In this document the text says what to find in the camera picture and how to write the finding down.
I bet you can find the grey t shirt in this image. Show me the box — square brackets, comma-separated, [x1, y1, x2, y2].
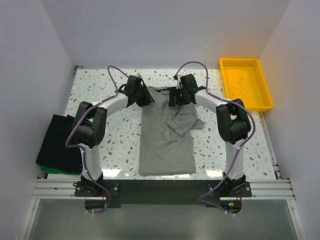
[138, 87, 205, 176]

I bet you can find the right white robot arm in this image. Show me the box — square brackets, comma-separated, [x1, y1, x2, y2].
[169, 74, 252, 197]

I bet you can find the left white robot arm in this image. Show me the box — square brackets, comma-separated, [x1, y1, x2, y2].
[65, 75, 155, 196]

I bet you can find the yellow plastic bin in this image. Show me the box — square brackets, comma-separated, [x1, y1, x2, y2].
[219, 58, 274, 112]

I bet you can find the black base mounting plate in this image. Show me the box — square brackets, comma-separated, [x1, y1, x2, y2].
[74, 178, 252, 210]

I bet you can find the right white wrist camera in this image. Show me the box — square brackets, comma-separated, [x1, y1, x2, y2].
[173, 74, 182, 89]

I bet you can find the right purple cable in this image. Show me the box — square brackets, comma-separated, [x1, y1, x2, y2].
[173, 61, 256, 210]

